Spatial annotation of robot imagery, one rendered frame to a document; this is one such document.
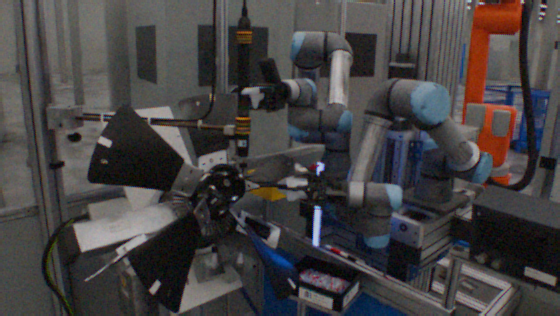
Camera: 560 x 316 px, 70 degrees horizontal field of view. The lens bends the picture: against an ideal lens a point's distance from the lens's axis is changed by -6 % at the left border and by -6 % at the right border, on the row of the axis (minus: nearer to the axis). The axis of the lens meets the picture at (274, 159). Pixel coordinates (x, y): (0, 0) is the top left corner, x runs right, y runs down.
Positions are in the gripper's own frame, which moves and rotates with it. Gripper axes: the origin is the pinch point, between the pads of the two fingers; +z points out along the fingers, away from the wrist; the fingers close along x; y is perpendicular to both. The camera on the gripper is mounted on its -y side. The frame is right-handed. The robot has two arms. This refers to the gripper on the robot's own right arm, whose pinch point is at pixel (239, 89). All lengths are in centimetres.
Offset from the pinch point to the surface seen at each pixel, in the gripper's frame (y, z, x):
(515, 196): 22, -26, -71
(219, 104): 6.6, -7.7, 15.5
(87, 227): 34, 40, 17
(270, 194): 45, -36, 16
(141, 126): 9.1, 23.5, 13.6
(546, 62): -1, -1119, 11
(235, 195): 28.1, 7.5, -5.7
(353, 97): 52, -405, 173
